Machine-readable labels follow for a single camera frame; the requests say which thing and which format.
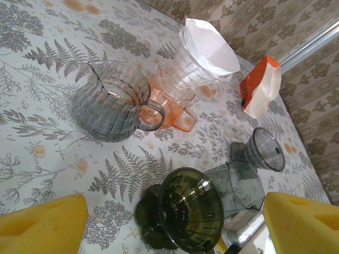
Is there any dark grey dripper with handle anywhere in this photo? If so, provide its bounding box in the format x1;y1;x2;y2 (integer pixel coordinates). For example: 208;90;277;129
205;160;266;219

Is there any grey plastic coffee dripper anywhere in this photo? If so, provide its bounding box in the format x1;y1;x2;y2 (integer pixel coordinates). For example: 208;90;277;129
228;126;286;173

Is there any orange coffee filter package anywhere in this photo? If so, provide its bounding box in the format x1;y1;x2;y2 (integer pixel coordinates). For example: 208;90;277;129
239;55;282;119

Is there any green plastic coffee dripper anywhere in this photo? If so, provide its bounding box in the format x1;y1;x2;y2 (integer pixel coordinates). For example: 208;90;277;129
134;167;225;254

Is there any floral patterned tablecloth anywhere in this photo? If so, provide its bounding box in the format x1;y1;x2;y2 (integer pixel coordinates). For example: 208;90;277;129
0;0;332;254

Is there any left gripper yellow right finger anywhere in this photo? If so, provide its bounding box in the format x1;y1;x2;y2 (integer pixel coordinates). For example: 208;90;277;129
263;192;339;254

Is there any orange glass pitcher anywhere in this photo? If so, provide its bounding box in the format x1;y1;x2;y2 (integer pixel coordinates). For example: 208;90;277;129
139;66;198;133

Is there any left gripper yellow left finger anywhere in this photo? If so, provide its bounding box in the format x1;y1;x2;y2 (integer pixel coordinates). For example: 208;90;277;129
0;194;90;254

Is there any white paper coffee filter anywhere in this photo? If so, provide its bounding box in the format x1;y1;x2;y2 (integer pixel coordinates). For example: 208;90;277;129
184;17;242;76

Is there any clear plastic coffee dripper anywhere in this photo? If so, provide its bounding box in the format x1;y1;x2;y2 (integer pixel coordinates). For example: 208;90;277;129
158;26;235;103

